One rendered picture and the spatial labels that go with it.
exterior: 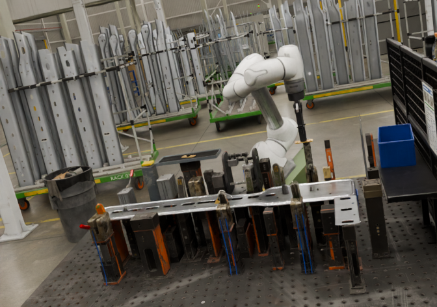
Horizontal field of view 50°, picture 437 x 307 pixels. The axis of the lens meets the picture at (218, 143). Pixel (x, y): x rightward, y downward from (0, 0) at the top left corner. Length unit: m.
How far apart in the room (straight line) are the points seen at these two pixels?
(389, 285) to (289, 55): 1.05
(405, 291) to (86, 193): 3.63
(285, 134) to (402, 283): 1.31
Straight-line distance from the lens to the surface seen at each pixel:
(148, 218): 2.34
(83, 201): 5.05
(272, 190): 2.42
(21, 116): 6.99
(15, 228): 6.00
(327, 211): 2.14
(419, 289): 2.11
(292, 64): 2.14
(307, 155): 2.45
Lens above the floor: 1.85
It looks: 14 degrees down
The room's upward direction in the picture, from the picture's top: 12 degrees counter-clockwise
